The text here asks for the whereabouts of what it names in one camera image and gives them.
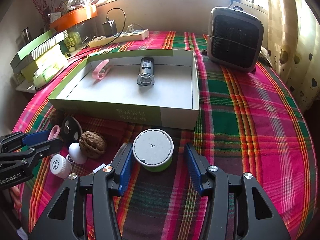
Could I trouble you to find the pink clip with green pad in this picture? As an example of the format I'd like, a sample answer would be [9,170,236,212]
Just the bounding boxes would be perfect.
[48,125,61,140]

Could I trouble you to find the white mushroom knob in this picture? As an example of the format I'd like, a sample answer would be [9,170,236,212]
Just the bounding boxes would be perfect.
[66,142,87,165]

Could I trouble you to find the white round cap jar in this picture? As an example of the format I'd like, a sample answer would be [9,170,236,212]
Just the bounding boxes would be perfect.
[49,154,72,179]

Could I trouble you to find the black disc with magnets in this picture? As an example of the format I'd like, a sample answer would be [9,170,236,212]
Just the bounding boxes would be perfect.
[60,115,82,147]

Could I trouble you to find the brown walnut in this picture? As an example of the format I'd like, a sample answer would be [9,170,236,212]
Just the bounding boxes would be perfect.
[79,131,106,159]

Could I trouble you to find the pink clip plain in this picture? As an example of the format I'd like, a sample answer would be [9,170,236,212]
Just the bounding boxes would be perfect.
[92,59,112,80]

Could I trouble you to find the green white spool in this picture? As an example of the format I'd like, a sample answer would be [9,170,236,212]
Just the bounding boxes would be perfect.
[132,128,174,172]

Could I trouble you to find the black clear lighter device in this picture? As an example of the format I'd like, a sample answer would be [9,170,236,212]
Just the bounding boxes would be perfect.
[137,57,155,86]

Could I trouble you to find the green tissue pack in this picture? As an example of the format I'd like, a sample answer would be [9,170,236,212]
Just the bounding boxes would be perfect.
[33,62,66,89]

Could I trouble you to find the yellow green box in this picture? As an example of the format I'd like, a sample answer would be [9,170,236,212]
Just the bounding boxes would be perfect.
[21,43,67,82]

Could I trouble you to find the plaid pink green cloth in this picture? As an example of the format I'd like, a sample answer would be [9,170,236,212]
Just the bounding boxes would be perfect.
[109,31,318,239]

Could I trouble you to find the green white striped box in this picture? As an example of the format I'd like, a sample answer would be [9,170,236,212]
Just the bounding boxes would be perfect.
[10,29,68,70]

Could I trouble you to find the green white cardboard box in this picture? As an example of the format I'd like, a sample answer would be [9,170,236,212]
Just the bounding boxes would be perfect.
[48,49,200,129]

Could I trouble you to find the red berry branches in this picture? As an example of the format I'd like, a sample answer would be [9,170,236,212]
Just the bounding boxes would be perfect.
[27,0,62,25]

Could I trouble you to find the black charger adapter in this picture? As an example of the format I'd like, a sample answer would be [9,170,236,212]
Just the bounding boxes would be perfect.
[103,17,118,37]

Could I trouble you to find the orange tray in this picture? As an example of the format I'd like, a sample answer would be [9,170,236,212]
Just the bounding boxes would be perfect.
[50,5,98,33]

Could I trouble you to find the white plug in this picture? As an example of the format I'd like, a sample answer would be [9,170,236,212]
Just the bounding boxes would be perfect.
[126,23,144,33]

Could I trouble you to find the beige power strip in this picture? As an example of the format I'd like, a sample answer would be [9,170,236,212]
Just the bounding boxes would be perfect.
[88,29,149,48]

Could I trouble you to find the heart pattern curtain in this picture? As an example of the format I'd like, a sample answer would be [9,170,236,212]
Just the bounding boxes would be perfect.
[267,0,319,111]

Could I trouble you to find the small grey black heater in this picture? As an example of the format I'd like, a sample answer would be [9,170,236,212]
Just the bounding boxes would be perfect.
[206,7,264,73]

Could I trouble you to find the black charger cable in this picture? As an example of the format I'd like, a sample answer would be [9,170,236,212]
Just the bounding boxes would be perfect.
[66,7,127,61]

